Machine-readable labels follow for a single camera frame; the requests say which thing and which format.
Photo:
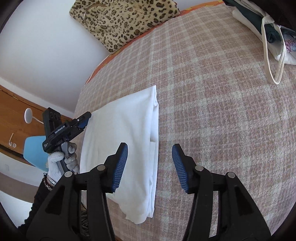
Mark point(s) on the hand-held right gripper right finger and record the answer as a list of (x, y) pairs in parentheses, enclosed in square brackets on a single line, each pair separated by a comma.
[(181, 169)]

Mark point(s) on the white clamp desk lamp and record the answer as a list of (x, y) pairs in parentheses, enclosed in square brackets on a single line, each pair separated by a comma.
[(28, 115)]

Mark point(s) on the white t-shirt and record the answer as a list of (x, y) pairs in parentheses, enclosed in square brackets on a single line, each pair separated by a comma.
[(124, 120)]

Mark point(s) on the wooden wardrobe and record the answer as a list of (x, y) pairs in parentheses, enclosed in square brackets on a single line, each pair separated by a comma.
[(13, 109)]

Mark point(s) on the person's left hand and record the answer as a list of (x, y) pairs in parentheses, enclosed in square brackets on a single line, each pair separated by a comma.
[(54, 162)]

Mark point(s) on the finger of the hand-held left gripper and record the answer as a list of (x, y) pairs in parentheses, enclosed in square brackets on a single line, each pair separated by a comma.
[(79, 129), (83, 117)]

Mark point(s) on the white tote bag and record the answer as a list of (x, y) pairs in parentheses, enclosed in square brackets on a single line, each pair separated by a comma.
[(275, 49)]

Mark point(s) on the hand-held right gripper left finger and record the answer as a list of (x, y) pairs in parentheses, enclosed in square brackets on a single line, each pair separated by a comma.
[(120, 166)]

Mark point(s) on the person's left forearm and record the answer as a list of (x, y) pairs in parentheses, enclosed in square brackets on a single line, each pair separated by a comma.
[(39, 201)]

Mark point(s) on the leopard print cushion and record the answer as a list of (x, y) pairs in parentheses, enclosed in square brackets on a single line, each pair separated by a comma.
[(124, 20)]

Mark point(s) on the plaid blanket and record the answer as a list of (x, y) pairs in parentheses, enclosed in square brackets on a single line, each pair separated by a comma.
[(219, 104)]

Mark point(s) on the orange bedsheet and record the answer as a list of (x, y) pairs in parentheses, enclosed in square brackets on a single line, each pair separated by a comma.
[(203, 5)]

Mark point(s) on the light blue chair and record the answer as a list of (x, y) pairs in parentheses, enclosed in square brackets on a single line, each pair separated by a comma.
[(34, 148)]

